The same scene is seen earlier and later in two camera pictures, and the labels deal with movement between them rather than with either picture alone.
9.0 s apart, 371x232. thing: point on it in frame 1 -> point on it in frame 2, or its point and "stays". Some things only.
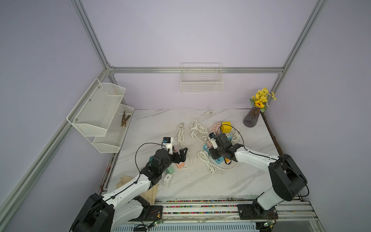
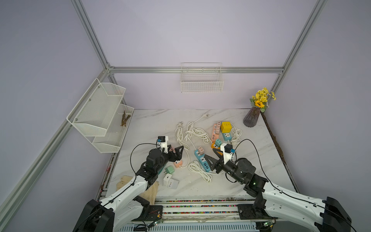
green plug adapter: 170,170 stays
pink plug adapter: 180,165 stays
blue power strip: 220,160 -> 203,159
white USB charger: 167,180 stays
